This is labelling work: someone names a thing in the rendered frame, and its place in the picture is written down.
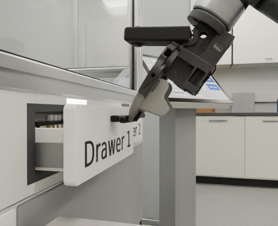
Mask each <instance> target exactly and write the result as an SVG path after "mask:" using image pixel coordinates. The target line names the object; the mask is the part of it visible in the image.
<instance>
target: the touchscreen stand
mask: <svg viewBox="0 0 278 226"><path fill-rule="evenodd" d="M159 226H196V109H179V108H173V112H172V113H171V114H170V115H169V116H163V117H159Z"/></svg>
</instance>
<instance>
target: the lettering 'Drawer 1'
mask: <svg viewBox="0 0 278 226"><path fill-rule="evenodd" d="M123 138H124V136H123V137H122V150H123ZM118 140H119V144H117V143H118ZM87 144H91V145H92V148H93V156H92V160H91V161H90V162H89V163H88V164H87ZM104 144H105V146H106V148H104V149H103V150H102V152H101V157H102V159H105V158H107V145H106V142H103V143H102V146H103V145H104ZM108 144H109V153H110V156H111V149H112V150H113V154H114V152H115V139H114V145H113V140H111V147H110V141H108ZM119 145H121V141H120V138H118V139H117V142H116V149H117V152H120V149H119V150H118V148H117V146H119ZM99 146H101V143H99V144H97V145H96V151H97V162H98V147H99ZM128 147H130V144H129V131H128ZM103 151H106V153H105V156H104V157H103ZM93 159H94V145H93V142H92V141H86V142H85V168H86V167H88V166H90V165H91V164H92V162H93Z"/></svg>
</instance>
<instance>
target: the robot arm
mask: <svg viewBox="0 0 278 226"><path fill-rule="evenodd" d="M249 5H250V6H252V7H253V8H254V9H256V10H257V11H259V12H260V13H262V14H263V15H265V16H266V17H268V18H269V19H271V20H272V21H274V22H276V23H277V24H278V0H197V1H196V2H195V4H194V5H193V10H192V11H191V12H190V14H189V15H188V17H187V19H188V21H189V22H190V24H191V25H192V26H193V27H194V29H193V30H192V31H191V29H190V27H189V26H135V27H126V28H125V29H124V40H125V41H126V42H128V43H129V44H130V45H132V46H134V47H138V48H139V47H143V46H166V48H165V49H164V50H163V52H162V53H161V54H160V56H159V57H158V59H157V61H156V63H155V64H154V66H153V67H152V68H151V70H150V71H149V73H148V75H147V76H146V78H145V80H144V81H143V83H142V85H141V86H140V88H139V90H138V93H137V94H136V96H135V98H134V100H133V102H132V104H131V107H130V109H129V115H128V120H129V121H130V122H132V121H133V119H134V120H135V121H136V122H137V121H138V119H139V118H140V117H141V116H142V115H143V113H144V112H145V111H146V112H149V113H152V114H154V115H157V116H160V117H163V116H169V115H170V114H171V113H172V112H173V107H172V105H171V103H170V102H169V100H168V97H169V95H170V93H171V92H172V85H171V83H169V82H168V81H167V80H168V79H169V80H171V81H172V82H173V83H174V84H175V85H176V86H177V87H179V88H180V89H182V90H183V91H185V92H188V93H189V94H191V95H192V96H193V95H194V96H196V95H197V94H198V93H199V92H200V90H201V89H202V86H203V85H204V83H205V82H207V80H208V79H209V78H210V76H212V75H213V74H214V72H215V71H216V65H217V63H218V62H219V60H220V59H221V58H222V56H223V55H224V53H225V52H226V50H227V49H229V47H230V46H231V44H232V43H233V40H234V38H235V36H233V35H232V34H230V33H229V32H230V31H231V30H232V28H233V27H234V25H235V24H236V22H237V21H238V20H239V18H240V17H241V15H242V14H243V12H244V11H245V10H246V8H247V7H248V6H249ZM192 32H193V34H192ZM202 35H205V36H206V37H205V38H201V36H202ZM192 37H193V38H192ZM214 67H215V69H214ZM213 70H214V71H213Z"/></svg>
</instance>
